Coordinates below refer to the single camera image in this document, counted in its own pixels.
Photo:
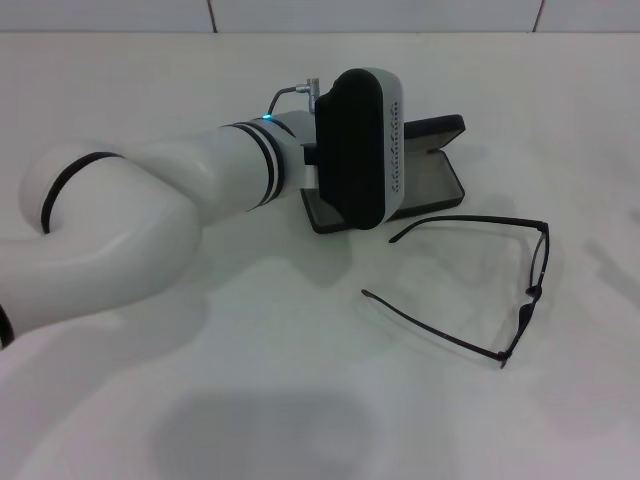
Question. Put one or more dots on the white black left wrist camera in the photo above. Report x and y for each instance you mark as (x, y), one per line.
(350, 150)

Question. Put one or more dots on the black glasses case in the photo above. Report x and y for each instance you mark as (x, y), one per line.
(430, 175)

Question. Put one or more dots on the black thin-frame glasses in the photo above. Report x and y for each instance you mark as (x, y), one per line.
(525, 314)

